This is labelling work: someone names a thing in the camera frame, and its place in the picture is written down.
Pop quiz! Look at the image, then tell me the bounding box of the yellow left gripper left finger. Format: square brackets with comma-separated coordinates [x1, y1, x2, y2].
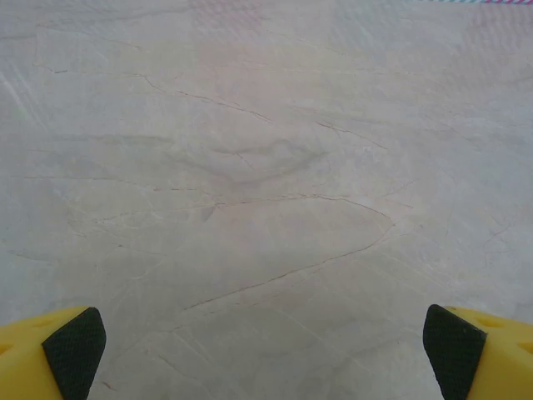
[0, 306, 107, 400]

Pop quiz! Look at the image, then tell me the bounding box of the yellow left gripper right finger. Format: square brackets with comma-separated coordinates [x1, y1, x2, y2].
[422, 302, 533, 400]

